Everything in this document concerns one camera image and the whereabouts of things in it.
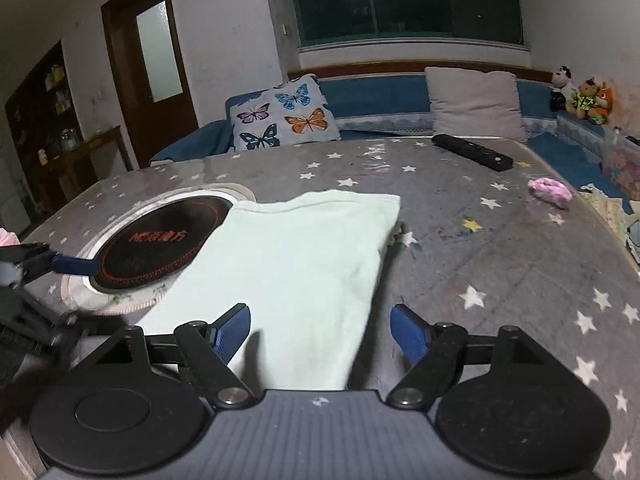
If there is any clear plastic toy box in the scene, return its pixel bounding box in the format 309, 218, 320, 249
602, 125, 640, 189

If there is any orange fox plush toy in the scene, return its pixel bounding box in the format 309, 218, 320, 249
590, 82, 616, 127

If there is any panda plush toy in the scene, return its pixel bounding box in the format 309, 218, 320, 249
550, 65, 576, 114

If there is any small pink cloth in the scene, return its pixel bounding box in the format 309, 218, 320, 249
528, 176, 572, 210

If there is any white printed t-shirt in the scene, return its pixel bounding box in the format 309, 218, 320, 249
135, 189, 416, 392

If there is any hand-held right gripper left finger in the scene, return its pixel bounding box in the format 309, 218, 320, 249
75, 303, 257, 408

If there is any pile of light clothes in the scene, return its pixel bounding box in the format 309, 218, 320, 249
580, 182, 640, 263

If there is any round built-in induction cooktop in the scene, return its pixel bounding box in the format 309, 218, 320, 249
60, 185, 257, 317

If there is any blue sofa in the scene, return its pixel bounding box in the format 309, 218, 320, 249
150, 72, 640, 201

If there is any brown bear plush toy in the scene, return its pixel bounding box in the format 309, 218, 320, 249
567, 77, 602, 120

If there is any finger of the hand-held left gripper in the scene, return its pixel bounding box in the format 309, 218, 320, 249
10, 242, 99, 283

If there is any butterfly print pillow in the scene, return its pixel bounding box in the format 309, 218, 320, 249
231, 74, 342, 153

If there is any dark wooden shelf cabinet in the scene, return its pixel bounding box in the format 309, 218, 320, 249
4, 40, 134, 215

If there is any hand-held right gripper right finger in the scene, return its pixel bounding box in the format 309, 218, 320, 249
386, 304, 568, 409

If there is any plain grey pillow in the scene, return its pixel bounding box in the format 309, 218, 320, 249
424, 66, 530, 144

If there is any dark window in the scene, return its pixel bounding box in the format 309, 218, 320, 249
287, 0, 527, 49

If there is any brown door with glass pane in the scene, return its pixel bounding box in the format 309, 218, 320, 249
101, 0, 200, 171

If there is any long black remote control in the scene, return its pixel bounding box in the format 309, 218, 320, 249
432, 133, 514, 172

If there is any grey star-print tablecloth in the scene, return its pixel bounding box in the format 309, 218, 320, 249
0, 137, 640, 480

